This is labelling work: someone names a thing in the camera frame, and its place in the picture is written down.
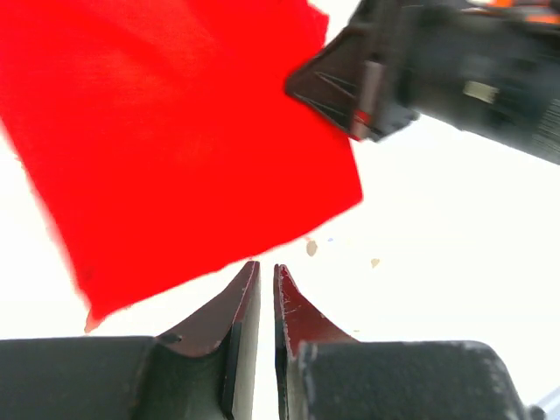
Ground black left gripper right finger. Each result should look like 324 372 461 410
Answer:
274 264 545 420

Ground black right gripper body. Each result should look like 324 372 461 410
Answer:
349 1 559 163

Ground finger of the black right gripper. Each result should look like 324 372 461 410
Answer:
284 25 384 140

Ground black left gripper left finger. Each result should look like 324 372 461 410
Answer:
1 262 261 419

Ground red t shirt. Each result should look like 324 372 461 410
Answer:
1 1 362 321

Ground folded orange t shirt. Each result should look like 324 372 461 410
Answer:
468 0 559 26

